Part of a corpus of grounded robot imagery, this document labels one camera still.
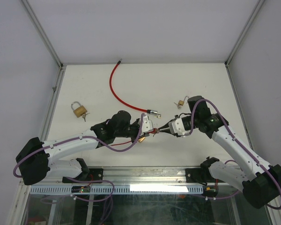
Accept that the red thin-cable padlock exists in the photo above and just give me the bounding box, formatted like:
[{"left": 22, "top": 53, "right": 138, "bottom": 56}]
[{"left": 111, "top": 128, "right": 159, "bottom": 146}]

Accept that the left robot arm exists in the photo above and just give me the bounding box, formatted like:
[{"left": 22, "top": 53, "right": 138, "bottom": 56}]
[{"left": 13, "top": 111, "right": 154, "bottom": 186}]

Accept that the open brass padlock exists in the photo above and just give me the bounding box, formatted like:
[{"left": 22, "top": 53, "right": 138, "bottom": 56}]
[{"left": 138, "top": 137, "right": 146, "bottom": 143}]

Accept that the small brass padlock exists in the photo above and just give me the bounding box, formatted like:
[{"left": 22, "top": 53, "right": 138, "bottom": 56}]
[{"left": 174, "top": 96, "right": 189, "bottom": 110}]

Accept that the closed brass padlock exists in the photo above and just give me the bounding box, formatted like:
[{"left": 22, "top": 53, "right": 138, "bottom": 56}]
[{"left": 71, "top": 101, "right": 89, "bottom": 122}]

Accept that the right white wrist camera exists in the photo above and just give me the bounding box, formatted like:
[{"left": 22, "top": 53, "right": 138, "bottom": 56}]
[{"left": 168, "top": 118, "right": 190, "bottom": 138}]

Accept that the thick red cable lock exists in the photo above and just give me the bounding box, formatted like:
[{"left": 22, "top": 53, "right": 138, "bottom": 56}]
[{"left": 109, "top": 59, "right": 162, "bottom": 119}]

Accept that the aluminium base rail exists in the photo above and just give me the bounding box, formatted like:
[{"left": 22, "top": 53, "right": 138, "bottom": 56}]
[{"left": 21, "top": 165, "right": 239, "bottom": 186}]

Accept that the white slotted cable duct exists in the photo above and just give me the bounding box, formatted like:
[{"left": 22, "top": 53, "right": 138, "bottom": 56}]
[{"left": 30, "top": 184, "right": 203, "bottom": 195}]

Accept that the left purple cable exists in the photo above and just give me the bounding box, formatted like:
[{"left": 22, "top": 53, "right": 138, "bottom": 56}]
[{"left": 13, "top": 113, "right": 147, "bottom": 178}]

